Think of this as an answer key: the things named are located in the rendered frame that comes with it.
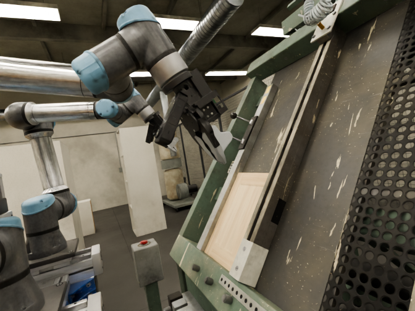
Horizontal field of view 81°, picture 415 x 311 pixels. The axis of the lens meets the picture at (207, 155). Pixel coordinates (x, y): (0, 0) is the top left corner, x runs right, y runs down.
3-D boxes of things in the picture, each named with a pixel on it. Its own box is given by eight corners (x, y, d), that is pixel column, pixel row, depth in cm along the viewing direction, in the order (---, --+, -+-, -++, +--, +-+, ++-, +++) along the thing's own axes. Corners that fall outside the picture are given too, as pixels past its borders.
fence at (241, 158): (202, 250, 116) (196, 247, 114) (272, 89, 139) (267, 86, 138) (207, 253, 111) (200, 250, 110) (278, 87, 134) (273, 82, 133)
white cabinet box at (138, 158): (132, 229, 504) (116, 132, 502) (159, 222, 528) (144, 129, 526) (136, 237, 449) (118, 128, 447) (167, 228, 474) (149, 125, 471)
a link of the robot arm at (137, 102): (121, 98, 117) (134, 87, 117) (137, 116, 119) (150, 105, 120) (118, 97, 109) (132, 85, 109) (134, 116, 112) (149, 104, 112)
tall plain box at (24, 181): (40, 277, 336) (18, 153, 334) (88, 263, 361) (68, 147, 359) (21, 311, 254) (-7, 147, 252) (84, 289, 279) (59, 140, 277)
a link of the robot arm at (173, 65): (152, 63, 46) (145, 78, 53) (167, 84, 47) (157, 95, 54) (183, 47, 49) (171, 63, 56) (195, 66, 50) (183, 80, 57)
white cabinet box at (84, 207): (67, 236, 542) (62, 204, 542) (95, 228, 567) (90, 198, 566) (65, 240, 502) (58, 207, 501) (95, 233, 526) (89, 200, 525)
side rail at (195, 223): (194, 240, 141) (178, 233, 137) (262, 88, 167) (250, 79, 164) (198, 243, 135) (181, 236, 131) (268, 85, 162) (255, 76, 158)
